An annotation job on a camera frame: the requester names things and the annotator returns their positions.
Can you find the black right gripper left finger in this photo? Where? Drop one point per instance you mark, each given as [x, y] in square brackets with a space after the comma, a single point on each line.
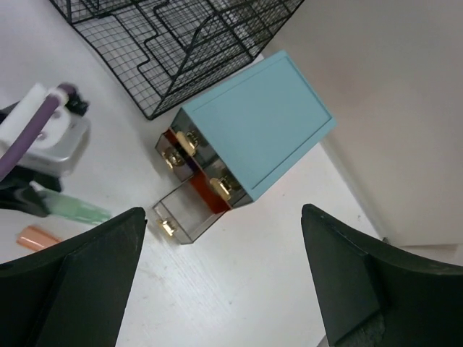
[75, 292]

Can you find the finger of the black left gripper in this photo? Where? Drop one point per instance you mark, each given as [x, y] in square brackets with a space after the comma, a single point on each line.
[18, 194]

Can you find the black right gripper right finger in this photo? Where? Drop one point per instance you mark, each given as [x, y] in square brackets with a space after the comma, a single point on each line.
[373, 294]

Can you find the green correction tape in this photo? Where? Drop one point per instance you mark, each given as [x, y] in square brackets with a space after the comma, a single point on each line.
[73, 209]

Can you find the orange correction tape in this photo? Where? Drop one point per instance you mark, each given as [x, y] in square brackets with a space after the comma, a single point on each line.
[35, 238]

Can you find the blue orange drawer box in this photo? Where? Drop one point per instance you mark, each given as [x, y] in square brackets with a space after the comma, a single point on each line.
[235, 141]

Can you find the black wire mesh desk organizer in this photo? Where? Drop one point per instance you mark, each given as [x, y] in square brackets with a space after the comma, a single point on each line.
[164, 52]

